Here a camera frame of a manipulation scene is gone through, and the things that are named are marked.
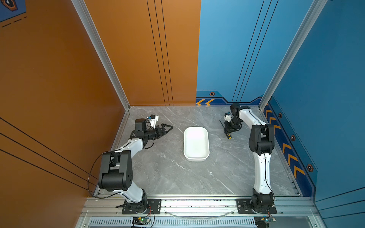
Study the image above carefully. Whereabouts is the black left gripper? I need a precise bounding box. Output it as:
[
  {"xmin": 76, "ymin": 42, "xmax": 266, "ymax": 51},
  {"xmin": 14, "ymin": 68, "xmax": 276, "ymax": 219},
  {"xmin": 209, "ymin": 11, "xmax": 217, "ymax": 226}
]
[{"xmin": 144, "ymin": 125, "xmax": 172, "ymax": 141}]

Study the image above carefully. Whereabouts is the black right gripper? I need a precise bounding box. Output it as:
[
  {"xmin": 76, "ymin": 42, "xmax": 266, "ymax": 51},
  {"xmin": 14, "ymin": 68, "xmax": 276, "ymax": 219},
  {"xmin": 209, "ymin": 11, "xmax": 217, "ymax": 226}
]
[{"xmin": 224, "ymin": 118, "xmax": 242, "ymax": 133}]

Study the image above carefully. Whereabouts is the black yellow screwdriver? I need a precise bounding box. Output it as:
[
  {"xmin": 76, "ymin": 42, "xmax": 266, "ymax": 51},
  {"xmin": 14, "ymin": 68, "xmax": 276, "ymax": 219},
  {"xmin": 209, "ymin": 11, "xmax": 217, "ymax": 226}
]
[{"xmin": 219, "ymin": 120, "xmax": 232, "ymax": 139}]

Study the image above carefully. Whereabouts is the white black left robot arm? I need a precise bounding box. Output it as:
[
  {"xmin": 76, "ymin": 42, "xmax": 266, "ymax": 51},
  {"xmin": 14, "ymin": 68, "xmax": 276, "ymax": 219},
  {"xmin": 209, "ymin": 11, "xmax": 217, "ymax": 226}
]
[{"xmin": 98, "ymin": 115, "xmax": 174, "ymax": 210}]

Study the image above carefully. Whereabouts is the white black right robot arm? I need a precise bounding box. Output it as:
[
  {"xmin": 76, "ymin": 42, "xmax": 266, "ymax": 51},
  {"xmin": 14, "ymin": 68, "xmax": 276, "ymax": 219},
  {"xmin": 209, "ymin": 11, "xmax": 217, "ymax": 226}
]
[{"xmin": 222, "ymin": 103, "xmax": 275, "ymax": 213}]

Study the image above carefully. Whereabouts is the white plastic bin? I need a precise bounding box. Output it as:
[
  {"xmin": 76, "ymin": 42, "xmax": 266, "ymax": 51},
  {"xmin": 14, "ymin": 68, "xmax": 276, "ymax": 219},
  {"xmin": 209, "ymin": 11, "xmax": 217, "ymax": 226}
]
[{"xmin": 183, "ymin": 126, "xmax": 210, "ymax": 162}]

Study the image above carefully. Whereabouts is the circuit board right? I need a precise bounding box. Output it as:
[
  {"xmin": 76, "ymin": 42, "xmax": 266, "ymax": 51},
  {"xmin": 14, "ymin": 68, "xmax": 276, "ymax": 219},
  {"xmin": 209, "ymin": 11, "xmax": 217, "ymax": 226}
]
[{"xmin": 254, "ymin": 217, "xmax": 277, "ymax": 228}]

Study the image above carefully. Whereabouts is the green circuit board left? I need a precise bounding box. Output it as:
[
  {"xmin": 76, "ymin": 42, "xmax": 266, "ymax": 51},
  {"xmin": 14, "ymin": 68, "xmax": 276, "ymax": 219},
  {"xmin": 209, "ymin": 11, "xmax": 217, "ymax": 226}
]
[{"xmin": 132, "ymin": 217, "xmax": 151, "ymax": 228}]

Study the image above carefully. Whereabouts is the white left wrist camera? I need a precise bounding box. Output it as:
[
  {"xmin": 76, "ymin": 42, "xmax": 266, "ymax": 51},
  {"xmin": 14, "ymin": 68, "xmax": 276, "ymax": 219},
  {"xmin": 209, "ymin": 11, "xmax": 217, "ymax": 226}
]
[{"xmin": 146, "ymin": 115, "xmax": 159, "ymax": 129}]

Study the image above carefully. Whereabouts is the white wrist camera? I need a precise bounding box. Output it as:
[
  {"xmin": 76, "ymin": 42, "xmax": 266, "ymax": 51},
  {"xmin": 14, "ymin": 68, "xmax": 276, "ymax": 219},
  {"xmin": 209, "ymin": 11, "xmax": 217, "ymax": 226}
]
[
  {"xmin": 224, "ymin": 112, "xmax": 232, "ymax": 122},
  {"xmin": 146, "ymin": 115, "xmax": 159, "ymax": 129}
]

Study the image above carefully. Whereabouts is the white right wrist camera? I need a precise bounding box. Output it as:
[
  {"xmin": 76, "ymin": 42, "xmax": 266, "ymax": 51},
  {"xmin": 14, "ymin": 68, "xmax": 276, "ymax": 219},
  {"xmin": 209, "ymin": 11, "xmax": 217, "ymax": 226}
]
[{"xmin": 224, "ymin": 112, "xmax": 232, "ymax": 122}]

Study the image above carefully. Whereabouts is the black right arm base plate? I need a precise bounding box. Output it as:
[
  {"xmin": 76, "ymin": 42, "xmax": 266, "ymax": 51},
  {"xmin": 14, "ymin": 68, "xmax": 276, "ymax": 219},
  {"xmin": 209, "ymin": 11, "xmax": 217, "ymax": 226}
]
[{"xmin": 236, "ymin": 198, "xmax": 277, "ymax": 215}]

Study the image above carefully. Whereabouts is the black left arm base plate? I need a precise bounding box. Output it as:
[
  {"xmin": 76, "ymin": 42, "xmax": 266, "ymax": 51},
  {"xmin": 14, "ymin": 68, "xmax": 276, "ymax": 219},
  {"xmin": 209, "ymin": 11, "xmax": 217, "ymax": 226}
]
[{"xmin": 122, "ymin": 199, "xmax": 162, "ymax": 215}]

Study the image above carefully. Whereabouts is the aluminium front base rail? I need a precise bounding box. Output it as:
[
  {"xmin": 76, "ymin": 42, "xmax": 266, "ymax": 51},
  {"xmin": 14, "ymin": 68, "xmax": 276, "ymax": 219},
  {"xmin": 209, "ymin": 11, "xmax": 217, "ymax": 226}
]
[{"xmin": 76, "ymin": 195, "xmax": 326, "ymax": 228}]

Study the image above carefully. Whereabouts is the aluminium corner frame post left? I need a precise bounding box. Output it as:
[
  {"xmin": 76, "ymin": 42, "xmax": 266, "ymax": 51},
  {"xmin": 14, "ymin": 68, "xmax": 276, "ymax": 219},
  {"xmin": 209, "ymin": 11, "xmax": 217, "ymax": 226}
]
[{"xmin": 71, "ymin": 0, "xmax": 130, "ymax": 111}]

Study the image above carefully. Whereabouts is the aluminium corner frame post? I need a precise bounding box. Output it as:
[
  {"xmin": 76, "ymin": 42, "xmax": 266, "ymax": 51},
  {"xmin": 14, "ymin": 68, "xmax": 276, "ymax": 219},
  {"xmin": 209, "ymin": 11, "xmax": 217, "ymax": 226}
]
[
  {"xmin": 71, "ymin": 0, "xmax": 130, "ymax": 111},
  {"xmin": 258, "ymin": 0, "xmax": 328, "ymax": 111}
]

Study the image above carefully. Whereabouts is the aluminium corner frame post right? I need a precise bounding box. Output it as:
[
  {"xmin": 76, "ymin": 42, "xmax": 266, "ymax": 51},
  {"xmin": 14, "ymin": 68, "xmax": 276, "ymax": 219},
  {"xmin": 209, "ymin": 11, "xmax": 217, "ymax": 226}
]
[{"xmin": 258, "ymin": 0, "xmax": 328, "ymax": 111}]

